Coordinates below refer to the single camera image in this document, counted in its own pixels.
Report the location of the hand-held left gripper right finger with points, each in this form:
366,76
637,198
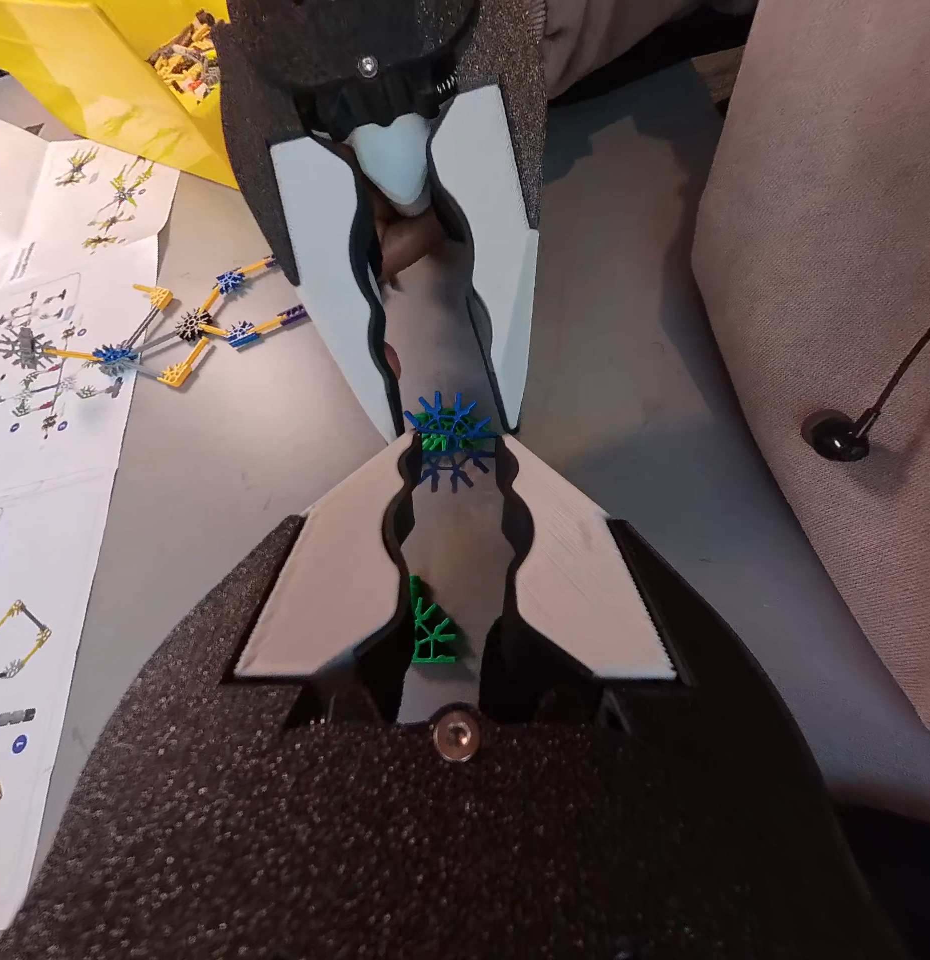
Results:
592,592

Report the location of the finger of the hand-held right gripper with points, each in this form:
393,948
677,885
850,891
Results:
495,225
322,240

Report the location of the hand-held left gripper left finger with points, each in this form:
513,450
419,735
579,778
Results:
322,592

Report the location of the green fan connector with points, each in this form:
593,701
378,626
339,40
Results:
435,637
435,442

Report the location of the pile of toy pieces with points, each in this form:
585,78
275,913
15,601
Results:
187,52

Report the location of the multicolour rod and connector assembly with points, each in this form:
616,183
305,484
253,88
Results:
193,326

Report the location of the blue snowflake connector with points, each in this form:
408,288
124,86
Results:
453,427

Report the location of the yellow plastic bin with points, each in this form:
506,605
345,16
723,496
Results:
74,75

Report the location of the grey connector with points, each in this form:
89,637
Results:
26,349

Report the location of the person's right forearm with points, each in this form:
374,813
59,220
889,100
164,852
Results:
645,37

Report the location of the person's right hand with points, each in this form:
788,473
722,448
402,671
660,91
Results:
412,240

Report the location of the white toy instruction sheet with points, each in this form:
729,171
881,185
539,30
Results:
59,487

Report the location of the person's torso in beige sweater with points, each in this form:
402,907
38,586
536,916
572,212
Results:
825,262

